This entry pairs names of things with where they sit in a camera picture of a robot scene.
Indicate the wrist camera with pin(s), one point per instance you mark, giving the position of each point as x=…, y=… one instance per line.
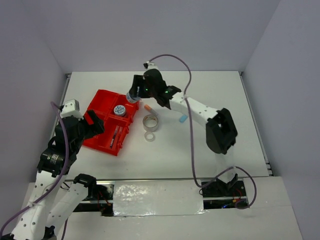
x=71, y=108
x=148, y=65

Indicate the small clear tape roll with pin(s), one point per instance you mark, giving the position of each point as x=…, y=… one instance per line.
x=149, y=136

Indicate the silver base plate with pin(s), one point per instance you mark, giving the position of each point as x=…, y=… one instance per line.
x=160, y=198

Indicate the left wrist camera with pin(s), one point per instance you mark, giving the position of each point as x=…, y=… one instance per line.
x=71, y=108

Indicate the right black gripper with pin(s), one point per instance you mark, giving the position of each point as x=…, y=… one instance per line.
x=139, y=80

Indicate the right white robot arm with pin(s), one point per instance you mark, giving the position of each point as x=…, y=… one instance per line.
x=220, y=129

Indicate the red compartment organizer tray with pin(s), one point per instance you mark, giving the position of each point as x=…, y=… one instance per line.
x=103, y=104

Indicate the orange capped highlighter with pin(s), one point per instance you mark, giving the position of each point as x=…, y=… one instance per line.
x=150, y=110

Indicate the blue capped highlighter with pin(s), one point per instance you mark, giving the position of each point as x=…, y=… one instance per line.
x=183, y=118

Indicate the red pen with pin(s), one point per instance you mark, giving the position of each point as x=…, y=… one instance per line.
x=114, y=137

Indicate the blue white bottle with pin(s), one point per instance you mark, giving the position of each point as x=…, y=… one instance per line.
x=131, y=99
x=120, y=110

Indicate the large clear tape roll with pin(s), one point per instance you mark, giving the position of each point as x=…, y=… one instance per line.
x=150, y=123

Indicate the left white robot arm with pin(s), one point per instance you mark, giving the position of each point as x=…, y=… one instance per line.
x=42, y=218

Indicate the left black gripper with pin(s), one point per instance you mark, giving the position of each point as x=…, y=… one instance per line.
x=97, y=127

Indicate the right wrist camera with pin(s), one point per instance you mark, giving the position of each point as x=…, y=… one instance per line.
x=148, y=65

